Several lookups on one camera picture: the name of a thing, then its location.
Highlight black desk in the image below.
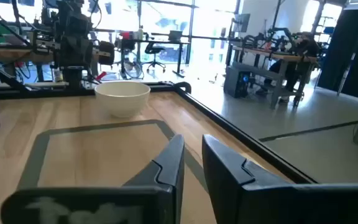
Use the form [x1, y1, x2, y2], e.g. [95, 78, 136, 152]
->
[116, 30, 192, 78]

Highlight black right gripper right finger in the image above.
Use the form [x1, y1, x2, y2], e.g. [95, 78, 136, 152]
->
[201, 133, 358, 224]

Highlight person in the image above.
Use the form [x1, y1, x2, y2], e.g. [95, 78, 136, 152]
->
[267, 30, 322, 105]

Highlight black background robot arms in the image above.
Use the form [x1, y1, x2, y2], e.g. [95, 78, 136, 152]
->
[242, 27, 298, 52]

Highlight black office chair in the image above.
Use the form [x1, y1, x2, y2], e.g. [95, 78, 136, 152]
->
[141, 42, 167, 74]

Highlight grey-bordered placemat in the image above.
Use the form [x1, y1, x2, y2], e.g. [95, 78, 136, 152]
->
[17, 119, 210, 195]

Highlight black table frame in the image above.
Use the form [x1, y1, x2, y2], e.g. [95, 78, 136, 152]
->
[0, 80, 319, 185]

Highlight wooden workbench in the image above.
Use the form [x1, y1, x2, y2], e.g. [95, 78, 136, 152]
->
[228, 45, 319, 110]

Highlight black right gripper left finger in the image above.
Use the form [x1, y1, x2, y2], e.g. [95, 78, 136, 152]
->
[0, 133, 186, 224]

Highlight white ceramic bowl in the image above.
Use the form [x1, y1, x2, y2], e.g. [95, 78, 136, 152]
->
[94, 80, 151, 118]

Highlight black computer tower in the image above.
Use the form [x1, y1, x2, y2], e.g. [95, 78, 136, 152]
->
[223, 66, 252, 99]

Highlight black curtain panel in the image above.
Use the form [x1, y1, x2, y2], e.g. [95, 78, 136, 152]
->
[317, 7, 358, 100]

